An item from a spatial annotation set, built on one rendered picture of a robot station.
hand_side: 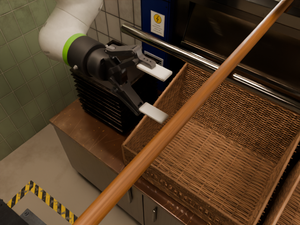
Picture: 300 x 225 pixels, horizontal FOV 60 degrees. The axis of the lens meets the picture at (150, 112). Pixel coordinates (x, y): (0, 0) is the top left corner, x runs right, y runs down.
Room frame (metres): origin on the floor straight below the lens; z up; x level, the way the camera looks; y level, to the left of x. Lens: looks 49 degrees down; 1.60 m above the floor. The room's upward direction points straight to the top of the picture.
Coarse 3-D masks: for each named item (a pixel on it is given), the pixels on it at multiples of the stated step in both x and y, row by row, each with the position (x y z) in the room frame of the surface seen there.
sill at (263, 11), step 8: (216, 0) 0.93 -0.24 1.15; (224, 0) 0.91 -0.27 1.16; (232, 0) 0.89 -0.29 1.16; (240, 0) 0.88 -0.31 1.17; (248, 0) 0.86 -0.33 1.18; (256, 0) 0.86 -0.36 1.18; (264, 0) 0.86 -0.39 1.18; (272, 0) 0.86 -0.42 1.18; (240, 8) 0.87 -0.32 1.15; (248, 8) 0.85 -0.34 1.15; (256, 8) 0.84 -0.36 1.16; (264, 8) 0.82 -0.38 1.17; (272, 8) 0.81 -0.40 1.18; (288, 8) 0.81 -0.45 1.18; (296, 8) 0.81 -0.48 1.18; (264, 16) 0.82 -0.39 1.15; (280, 16) 0.79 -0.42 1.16; (288, 16) 0.77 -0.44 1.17; (296, 16) 0.76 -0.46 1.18; (288, 24) 0.77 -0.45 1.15; (296, 24) 0.75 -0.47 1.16
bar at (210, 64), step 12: (132, 36) 0.69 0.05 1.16; (144, 36) 0.66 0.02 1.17; (168, 48) 0.61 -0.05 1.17; (180, 48) 0.60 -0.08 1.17; (192, 60) 0.56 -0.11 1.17; (204, 60) 0.55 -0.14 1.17; (240, 84) 0.47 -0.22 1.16; (252, 84) 0.46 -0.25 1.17; (264, 84) 0.46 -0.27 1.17; (264, 96) 0.43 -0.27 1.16; (276, 96) 0.42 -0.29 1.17; (288, 96) 0.41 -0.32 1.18; (288, 108) 0.39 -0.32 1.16
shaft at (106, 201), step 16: (288, 0) 0.80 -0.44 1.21; (272, 16) 0.71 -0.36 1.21; (256, 32) 0.62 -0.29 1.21; (240, 48) 0.55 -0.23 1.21; (224, 64) 0.49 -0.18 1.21; (208, 80) 0.43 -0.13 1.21; (192, 96) 0.39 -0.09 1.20; (208, 96) 0.39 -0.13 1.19; (176, 112) 0.34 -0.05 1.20; (192, 112) 0.35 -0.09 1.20; (176, 128) 0.30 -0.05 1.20; (160, 144) 0.27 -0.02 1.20; (144, 160) 0.23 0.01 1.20; (128, 176) 0.20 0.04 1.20; (112, 192) 0.17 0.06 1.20; (96, 208) 0.15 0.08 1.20; (80, 224) 0.12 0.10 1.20; (96, 224) 0.13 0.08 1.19
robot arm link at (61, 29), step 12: (60, 12) 0.62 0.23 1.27; (48, 24) 0.60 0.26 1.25; (60, 24) 0.59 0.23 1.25; (72, 24) 0.60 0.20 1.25; (84, 24) 0.62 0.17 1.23; (48, 36) 0.57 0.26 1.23; (60, 36) 0.57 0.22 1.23; (72, 36) 0.56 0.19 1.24; (48, 48) 0.56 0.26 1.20; (60, 48) 0.54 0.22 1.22; (60, 60) 0.54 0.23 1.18
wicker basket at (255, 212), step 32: (160, 96) 0.78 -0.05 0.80; (224, 96) 0.80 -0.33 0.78; (256, 96) 0.73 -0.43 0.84; (160, 128) 0.77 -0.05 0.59; (192, 128) 0.77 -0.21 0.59; (224, 128) 0.73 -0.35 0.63; (256, 128) 0.67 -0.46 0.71; (288, 128) 0.62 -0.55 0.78; (128, 160) 0.56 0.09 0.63; (160, 160) 0.59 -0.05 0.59; (192, 160) 0.59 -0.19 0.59; (224, 160) 0.59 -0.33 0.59; (256, 160) 0.59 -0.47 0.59; (288, 160) 0.46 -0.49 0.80; (192, 192) 0.38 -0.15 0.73; (224, 192) 0.44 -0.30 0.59; (256, 192) 0.44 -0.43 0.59; (224, 224) 0.31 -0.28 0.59; (256, 224) 0.27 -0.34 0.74
